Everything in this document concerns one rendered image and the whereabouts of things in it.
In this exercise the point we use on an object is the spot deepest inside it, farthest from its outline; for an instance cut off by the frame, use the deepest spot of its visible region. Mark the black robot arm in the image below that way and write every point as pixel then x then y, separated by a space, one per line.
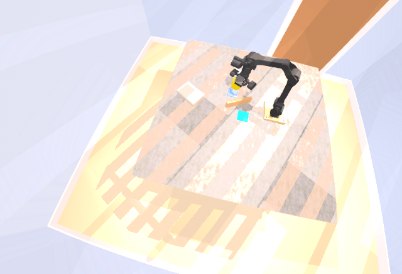
pixel 253 59

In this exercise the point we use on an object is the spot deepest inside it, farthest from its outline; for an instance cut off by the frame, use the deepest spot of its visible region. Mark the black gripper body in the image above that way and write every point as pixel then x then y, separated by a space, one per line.
pixel 250 85

